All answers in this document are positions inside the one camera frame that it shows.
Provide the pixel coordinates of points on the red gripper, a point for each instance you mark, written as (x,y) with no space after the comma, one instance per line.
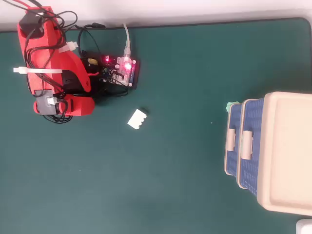
(71,107)

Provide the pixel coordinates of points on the white cube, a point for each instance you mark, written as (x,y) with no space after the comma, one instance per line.
(136,119)

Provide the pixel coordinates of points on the blue wicker-pattern drawer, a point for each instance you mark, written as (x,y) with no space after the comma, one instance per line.
(232,117)

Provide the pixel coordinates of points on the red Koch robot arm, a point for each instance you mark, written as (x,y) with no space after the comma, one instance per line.
(41,52)

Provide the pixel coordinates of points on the motor controller circuit board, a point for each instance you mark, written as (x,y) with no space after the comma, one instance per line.
(126,73)

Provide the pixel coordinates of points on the white zip tie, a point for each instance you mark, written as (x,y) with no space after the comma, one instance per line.
(36,70)
(70,46)

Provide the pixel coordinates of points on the green table mat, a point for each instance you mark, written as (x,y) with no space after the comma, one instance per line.
(156,170)

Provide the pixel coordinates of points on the green tape piece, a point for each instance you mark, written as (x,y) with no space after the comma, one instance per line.
(229,106)

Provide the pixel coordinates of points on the white box corner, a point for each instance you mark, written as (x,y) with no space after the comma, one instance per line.
(304,227)

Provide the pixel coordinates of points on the beige plastic drawer cabinet frame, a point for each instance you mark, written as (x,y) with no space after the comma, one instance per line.
(290,151)

